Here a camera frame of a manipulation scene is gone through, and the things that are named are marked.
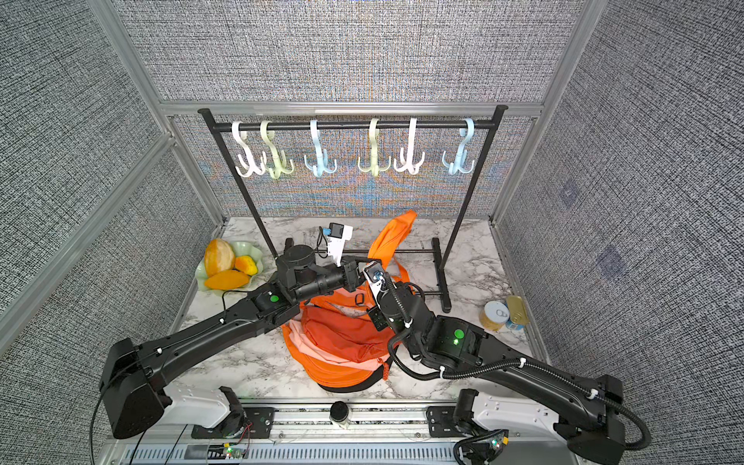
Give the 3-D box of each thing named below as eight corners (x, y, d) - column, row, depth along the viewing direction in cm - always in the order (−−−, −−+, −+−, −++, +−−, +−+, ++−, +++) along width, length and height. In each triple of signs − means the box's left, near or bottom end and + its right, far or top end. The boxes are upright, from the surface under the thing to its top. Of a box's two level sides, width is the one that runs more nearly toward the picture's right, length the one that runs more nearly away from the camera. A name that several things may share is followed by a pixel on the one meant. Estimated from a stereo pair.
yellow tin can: (482, 330, 91) (487, 322, 87) (476, 309, 96) (481, 300, 91) (505, 330, 91) (512, 322, 87) (499, 309, 96) (505, 300, 91)
